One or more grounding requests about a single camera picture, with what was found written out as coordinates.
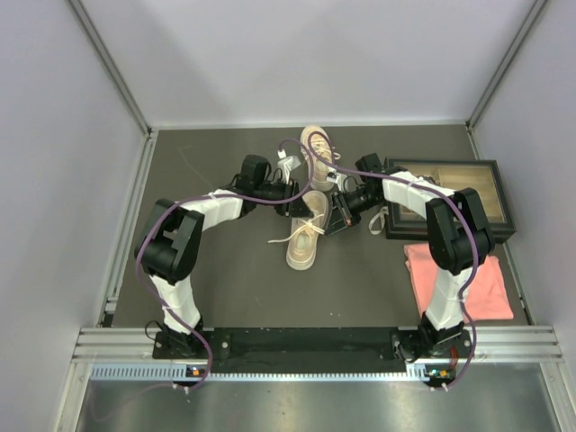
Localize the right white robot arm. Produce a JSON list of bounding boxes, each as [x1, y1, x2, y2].
[[326, 154, 495, 362]]

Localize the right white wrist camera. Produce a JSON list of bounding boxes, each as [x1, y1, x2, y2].
[[326, 171, 347, 192]]

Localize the white ribbon loop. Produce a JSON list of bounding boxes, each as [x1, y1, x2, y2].
[[368, 206, 388, 236]]

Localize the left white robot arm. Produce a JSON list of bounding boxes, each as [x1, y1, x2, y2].
[[134, 151, 312, 357]]

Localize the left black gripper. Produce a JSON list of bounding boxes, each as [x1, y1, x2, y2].
[[254, 176, 313, 218]]

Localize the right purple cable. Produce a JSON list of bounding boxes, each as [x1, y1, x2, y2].
[[278, 132, 478, 392]]

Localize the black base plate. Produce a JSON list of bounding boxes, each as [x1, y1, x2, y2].
[[152, 326, 478, 374]]

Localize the grey slotted cable duct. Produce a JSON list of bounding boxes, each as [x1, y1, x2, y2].
[[91, 364, 206, 382]]

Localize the pink folded cloth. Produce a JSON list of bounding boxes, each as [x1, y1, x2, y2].
[[403, 243, 514, 321]]

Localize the beige lace sneaker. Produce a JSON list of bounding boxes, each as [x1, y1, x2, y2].
[[286, 191, 329, 271], [300, 125, 341, 192]]

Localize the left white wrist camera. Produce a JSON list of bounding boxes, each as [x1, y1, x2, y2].
[[277, 150, 302, 184]]

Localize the dark framed display box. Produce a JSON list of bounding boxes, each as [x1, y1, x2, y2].
[[384, 158, 516, 244]]

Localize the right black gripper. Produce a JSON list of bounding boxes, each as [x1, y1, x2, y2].
[[325, 188, 383, 238]]

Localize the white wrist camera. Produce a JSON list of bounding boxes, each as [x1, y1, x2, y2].
[[277, 150, 302, 184], [326, 171, 347, 192]]

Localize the white shoelace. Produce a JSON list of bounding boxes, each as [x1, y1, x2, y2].
[[267, 213, 325, 244]]

